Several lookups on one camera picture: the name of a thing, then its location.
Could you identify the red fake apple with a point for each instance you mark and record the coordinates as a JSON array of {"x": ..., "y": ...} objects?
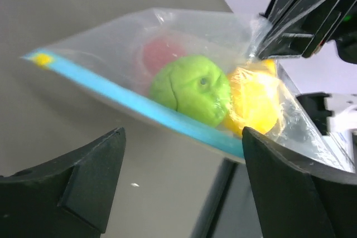
[{"x": 160, "y": 51}]

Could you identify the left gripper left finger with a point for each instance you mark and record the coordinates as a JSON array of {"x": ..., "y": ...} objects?
[{"x": 69, "y": 196}]

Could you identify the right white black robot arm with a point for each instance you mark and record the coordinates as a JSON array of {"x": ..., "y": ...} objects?
[{"x": 331, "y": 113}]

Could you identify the clear blue zip top bag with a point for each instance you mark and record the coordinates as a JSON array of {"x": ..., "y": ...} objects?
[{"x": 106, "y": 60}]

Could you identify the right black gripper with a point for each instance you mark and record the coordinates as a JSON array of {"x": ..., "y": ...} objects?
[{"x": 302, "y": 27}]

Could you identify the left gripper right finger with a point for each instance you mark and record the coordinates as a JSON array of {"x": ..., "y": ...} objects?
[{"x": 296, "y": 196}]

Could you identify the green fake pear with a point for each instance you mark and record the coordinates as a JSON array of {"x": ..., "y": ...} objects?
[{"x": 194, "y": 86}]

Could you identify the yellow fake lemon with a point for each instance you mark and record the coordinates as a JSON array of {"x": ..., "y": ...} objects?
[{"x": 254, "y": 98}]

